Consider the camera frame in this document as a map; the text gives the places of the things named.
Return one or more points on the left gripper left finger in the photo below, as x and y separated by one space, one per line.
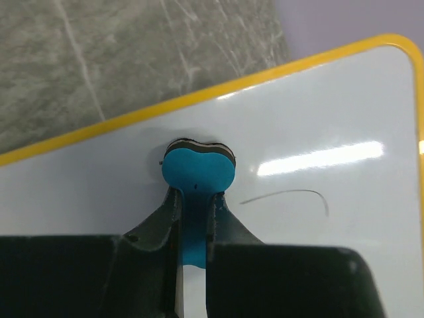
137 274

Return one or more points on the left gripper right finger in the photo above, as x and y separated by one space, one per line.
248 278

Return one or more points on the blue whiteboard eraser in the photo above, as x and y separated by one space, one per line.
199 171

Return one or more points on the yellow framed whiteboard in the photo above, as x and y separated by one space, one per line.
329 151

